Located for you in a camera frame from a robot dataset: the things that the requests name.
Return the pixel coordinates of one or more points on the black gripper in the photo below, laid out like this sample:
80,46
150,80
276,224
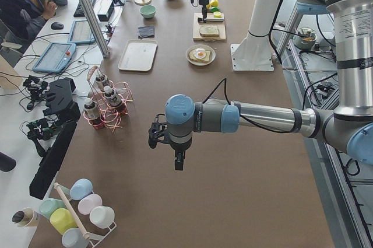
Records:
204,2
178,147

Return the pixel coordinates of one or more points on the bread slice with egg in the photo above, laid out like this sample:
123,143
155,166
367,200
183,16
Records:
204,60

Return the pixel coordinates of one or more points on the white round plate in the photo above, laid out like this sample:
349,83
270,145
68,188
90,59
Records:
212,55

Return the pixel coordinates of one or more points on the cream serving tray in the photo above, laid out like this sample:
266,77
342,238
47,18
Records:
138,55

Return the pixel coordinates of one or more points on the yellow lemon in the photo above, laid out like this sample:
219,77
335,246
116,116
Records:
214,3

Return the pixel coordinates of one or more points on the green lime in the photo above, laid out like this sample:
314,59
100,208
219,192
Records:
213,9

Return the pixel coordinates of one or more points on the halved lemon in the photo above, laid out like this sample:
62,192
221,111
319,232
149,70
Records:
217,15

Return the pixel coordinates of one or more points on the fried egg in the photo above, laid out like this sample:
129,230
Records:
199,53

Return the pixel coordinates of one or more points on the mint green bowl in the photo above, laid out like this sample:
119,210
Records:
148,11

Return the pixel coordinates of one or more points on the grey folded cloth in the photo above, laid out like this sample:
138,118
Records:
146,31

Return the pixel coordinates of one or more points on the dark drink bottle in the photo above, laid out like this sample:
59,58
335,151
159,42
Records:
112,98
93,112
101,81

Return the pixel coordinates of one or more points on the pastel cup rack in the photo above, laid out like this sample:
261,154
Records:
79,215

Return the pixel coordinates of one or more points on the blue teach pendant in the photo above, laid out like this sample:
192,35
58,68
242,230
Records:
55,58
81,33

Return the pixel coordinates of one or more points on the black computer mouse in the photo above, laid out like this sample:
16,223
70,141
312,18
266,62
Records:
57,26

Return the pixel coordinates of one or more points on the seated person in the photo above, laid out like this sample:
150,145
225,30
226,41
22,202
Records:
26,18

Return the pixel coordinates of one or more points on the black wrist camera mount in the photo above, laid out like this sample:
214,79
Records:
158,132

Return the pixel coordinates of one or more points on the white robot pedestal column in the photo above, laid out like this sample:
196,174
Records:
254,53

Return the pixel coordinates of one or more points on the copper wire bottle rack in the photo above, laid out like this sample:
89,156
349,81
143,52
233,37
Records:
109,117

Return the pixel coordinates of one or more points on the aluminium frame post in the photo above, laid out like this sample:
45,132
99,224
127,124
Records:
95,28

